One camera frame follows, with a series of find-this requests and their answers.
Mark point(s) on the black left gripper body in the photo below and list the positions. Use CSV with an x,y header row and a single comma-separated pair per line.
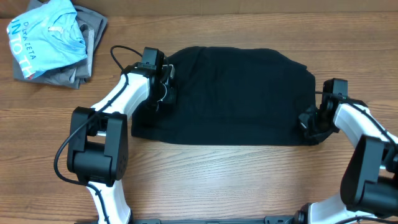
x,y
165,95

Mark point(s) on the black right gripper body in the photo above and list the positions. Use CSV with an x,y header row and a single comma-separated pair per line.
x,y
311,117

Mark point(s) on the black t-shirt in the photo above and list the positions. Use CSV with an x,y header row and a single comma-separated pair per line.
x,y
230,96

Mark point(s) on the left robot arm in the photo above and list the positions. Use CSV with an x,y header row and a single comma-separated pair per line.
x,y
97,147

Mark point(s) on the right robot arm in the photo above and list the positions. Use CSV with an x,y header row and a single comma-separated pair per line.
x,y
368,190

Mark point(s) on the grey folded t-shirt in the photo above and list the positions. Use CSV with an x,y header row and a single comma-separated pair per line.
x,y
92,26

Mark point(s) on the light blue folded t-shirt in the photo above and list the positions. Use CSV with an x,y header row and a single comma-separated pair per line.
x,y
46,38

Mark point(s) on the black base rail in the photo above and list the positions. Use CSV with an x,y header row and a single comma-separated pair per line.
x,y
284,219

